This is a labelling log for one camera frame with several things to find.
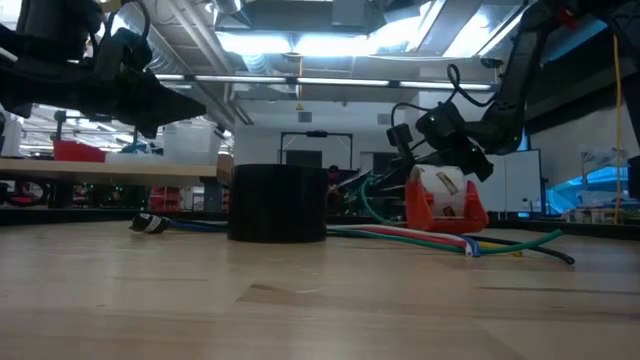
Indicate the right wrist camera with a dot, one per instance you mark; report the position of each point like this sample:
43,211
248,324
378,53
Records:
399,136

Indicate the person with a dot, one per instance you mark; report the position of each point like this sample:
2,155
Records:
334,175

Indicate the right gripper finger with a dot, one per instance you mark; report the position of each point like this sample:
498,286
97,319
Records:
407,176
412,161

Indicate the black plug white label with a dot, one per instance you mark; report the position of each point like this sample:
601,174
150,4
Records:
145,224

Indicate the grey wall vent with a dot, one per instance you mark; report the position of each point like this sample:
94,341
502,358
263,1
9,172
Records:
382,119
305,117

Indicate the red storage bin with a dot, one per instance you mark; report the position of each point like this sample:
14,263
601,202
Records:
80,151

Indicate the white translucent bin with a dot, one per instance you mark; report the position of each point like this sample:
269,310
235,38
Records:
192,150

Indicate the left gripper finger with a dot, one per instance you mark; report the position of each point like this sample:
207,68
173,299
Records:
172,105

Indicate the wheeled grey frame workbench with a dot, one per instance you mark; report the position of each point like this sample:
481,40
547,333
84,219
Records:
100,172

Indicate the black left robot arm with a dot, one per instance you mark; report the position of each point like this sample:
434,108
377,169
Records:
50,30

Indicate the black cabinet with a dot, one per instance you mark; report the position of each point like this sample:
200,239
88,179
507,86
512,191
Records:
380,160

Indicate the black gantry frame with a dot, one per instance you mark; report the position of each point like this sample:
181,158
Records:
316,134
57,127

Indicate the red tape dispenser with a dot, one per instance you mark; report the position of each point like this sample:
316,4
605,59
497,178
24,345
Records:
425,215

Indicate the whiteboard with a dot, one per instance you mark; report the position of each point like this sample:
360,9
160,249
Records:
520,190

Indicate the red bin stack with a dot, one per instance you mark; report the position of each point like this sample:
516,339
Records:
165,200

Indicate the long strip light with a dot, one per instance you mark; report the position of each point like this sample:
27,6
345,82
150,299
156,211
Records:
240,79

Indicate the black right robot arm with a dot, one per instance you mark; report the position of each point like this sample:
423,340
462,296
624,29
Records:
520,60

